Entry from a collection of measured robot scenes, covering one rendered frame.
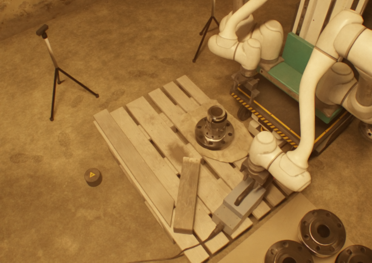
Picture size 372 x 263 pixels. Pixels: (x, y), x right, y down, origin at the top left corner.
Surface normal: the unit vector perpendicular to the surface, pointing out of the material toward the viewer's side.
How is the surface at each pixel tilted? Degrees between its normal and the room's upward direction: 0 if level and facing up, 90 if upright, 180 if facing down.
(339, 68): 6
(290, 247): 0
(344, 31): 49
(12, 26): 90
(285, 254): 0
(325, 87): 89
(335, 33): 55
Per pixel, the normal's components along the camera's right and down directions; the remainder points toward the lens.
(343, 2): -0.77, 0.51
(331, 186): 0.00, -0.62
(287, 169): -0.56, -0.03
